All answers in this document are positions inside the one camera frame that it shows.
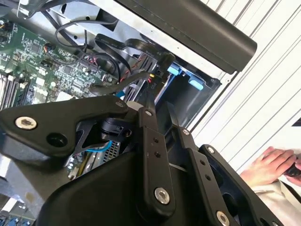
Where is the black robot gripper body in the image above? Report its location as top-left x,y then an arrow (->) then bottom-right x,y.
35,150 -> 210,226

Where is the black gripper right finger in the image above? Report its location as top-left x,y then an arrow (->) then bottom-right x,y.
166,101 -> 283,226

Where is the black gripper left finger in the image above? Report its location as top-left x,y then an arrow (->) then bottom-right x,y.
0,92 -> 176,216

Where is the black disk power wire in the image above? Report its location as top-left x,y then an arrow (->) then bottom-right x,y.
89,70 -> 165,97

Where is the small round black tool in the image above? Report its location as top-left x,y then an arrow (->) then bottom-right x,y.
283,162 -> 301,178

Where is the black SATA wire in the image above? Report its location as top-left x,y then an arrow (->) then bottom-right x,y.
94,32 -> 176,71

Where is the person's bare hand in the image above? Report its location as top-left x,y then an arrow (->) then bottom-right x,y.
240,146 -> 301,188

